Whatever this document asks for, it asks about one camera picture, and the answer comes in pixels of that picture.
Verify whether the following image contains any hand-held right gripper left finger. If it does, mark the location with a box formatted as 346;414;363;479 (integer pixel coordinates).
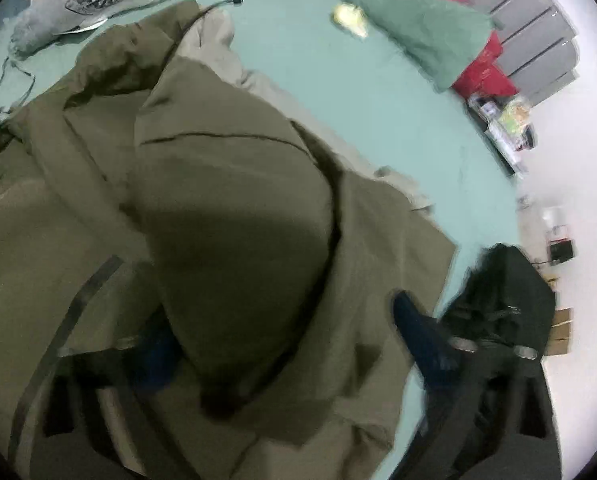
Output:
28;324;190;480

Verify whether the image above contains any cardboard box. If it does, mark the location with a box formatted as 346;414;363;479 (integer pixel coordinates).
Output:
545;307;575;357

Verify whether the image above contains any small yellow packet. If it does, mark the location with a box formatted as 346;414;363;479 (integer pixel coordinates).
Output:
331;3;370;39

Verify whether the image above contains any bed with green sheet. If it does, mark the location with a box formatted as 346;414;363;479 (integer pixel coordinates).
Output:
0;0;525;480

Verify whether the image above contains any red pillow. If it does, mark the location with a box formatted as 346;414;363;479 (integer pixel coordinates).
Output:
303;0;520;99

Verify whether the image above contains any olive green jacket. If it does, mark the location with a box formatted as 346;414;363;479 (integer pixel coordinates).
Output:
0;0;460;480

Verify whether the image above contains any green pillow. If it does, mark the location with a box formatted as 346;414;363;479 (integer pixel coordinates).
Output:
329;0;505;92

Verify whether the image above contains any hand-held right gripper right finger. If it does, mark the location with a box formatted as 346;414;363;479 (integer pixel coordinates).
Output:
391;292;564;480

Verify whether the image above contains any black garment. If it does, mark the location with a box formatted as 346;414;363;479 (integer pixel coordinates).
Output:
441;243;558;357

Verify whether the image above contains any small black device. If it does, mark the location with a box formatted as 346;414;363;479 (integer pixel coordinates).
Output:
547;239;577;267

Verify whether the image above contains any dark bedside table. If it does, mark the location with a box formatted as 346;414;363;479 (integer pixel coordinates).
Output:
466;92;537;177

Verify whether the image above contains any grey printed garment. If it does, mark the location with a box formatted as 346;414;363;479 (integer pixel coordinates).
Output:
0;0;189;126

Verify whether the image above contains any green yellow snack packet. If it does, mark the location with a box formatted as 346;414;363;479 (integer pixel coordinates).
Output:
499;97;533;128

